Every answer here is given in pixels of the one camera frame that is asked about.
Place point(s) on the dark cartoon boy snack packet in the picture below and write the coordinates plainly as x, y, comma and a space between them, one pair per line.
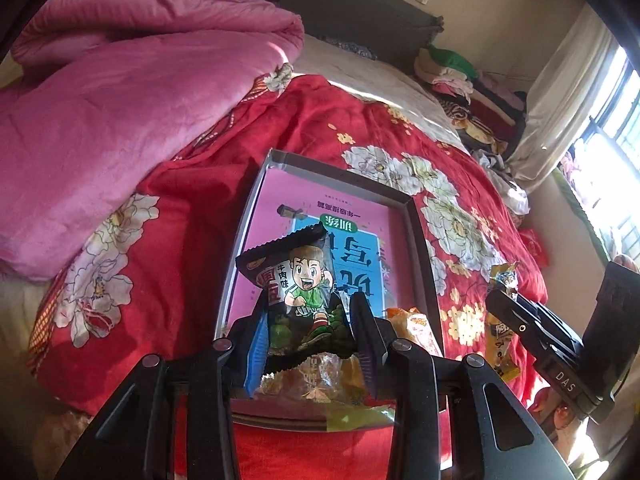
295, 290

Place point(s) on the orange snack packet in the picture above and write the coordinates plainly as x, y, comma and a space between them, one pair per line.
417, 327

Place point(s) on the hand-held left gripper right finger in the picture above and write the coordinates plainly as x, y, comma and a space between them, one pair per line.
367, 355

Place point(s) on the green and yellow snack packet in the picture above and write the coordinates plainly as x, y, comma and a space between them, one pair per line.
360, 417

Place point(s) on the grey box tray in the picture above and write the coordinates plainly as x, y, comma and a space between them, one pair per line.
420, 260

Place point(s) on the green sill mat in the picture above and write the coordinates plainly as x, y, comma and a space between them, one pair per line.
580, 210

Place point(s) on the red floral blanket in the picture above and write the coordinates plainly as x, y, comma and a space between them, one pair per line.
175, 240

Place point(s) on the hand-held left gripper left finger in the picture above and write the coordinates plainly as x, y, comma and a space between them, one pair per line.
255, 360

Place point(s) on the person's right hand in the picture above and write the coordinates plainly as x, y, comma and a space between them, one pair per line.
560, 417

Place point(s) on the grey headboard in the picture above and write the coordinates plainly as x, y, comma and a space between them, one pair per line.
350, 15

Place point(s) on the barred window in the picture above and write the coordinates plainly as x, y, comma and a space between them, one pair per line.
615, 150

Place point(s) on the pink and blue book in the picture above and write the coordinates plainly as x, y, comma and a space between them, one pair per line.
280, 195

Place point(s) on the pile of folded clothes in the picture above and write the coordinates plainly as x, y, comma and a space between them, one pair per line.
470, 95

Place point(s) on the yellow cartoon snack packet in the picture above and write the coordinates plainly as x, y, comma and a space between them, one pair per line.
502, 355

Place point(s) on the cream curtain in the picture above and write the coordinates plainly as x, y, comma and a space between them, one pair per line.
555, 110

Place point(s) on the white crumpled cloth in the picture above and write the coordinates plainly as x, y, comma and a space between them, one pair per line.
505, 185

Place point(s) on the clear yellow cake packet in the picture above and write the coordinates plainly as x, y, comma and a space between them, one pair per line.
290, 382

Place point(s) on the dark patterned pillow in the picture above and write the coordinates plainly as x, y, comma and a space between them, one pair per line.
350, 47

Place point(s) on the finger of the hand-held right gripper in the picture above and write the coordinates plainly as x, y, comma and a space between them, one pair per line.
536, 352
525, 315

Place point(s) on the pink quilt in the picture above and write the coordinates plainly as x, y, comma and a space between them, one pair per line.
125, 110

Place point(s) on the red plastic bag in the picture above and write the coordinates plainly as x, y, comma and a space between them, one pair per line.
534, 246

